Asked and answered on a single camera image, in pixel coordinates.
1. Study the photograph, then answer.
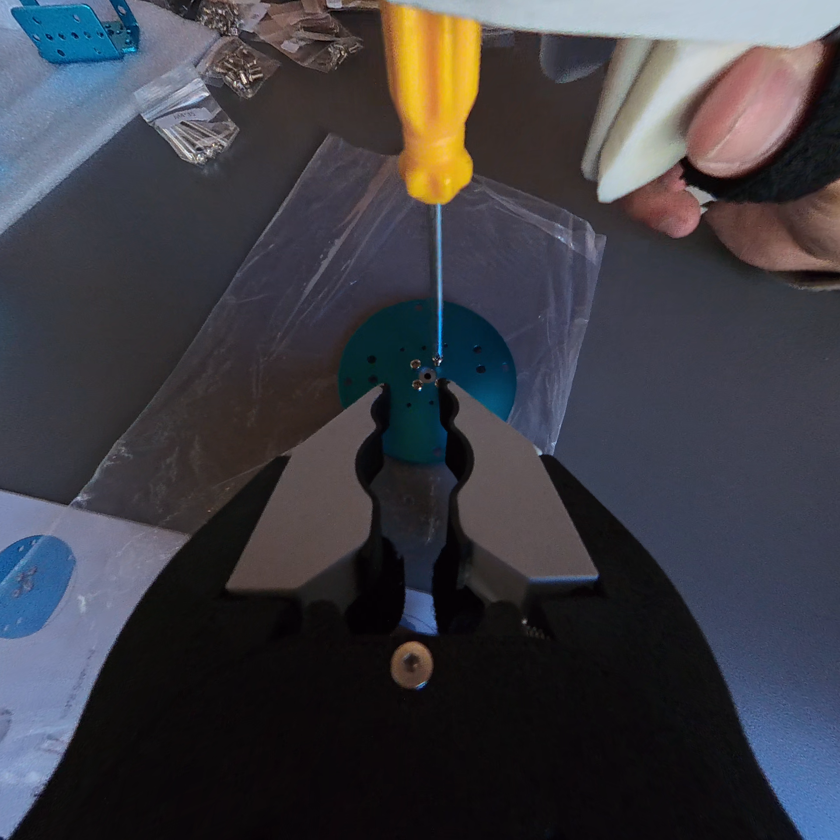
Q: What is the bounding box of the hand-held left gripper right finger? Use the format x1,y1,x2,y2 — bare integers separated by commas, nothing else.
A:
434,381,600,635

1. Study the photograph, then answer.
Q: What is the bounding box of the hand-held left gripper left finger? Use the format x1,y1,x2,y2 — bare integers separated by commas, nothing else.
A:
226,385,403,635

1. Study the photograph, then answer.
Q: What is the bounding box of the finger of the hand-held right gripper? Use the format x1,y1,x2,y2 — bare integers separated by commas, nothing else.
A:
384,0,840,204

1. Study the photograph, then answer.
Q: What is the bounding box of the blue round metal disc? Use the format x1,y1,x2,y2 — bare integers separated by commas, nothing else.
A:
339,298,518,467

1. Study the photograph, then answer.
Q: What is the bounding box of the yellow-handled screwdriver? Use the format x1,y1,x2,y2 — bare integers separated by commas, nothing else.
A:
381,0,484,367

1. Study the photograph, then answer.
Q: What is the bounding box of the person's right hand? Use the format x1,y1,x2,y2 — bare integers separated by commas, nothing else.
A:
622,39,840,277

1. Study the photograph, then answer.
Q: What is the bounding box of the clear plastic bag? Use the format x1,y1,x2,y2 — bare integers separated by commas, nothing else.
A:
71,134,606,527

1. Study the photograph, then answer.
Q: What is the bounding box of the white assembly instruction sheet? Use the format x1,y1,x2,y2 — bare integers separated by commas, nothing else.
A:
0,488,192,836

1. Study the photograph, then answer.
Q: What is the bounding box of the pile of small screw bags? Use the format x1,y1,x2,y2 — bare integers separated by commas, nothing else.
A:
134,0,388,167

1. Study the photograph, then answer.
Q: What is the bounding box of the white foam sheet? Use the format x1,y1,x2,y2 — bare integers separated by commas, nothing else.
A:
0,0,221,232

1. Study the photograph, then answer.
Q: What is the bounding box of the wide blue perforated bracket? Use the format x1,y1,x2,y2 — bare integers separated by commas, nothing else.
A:
11,0,140,65

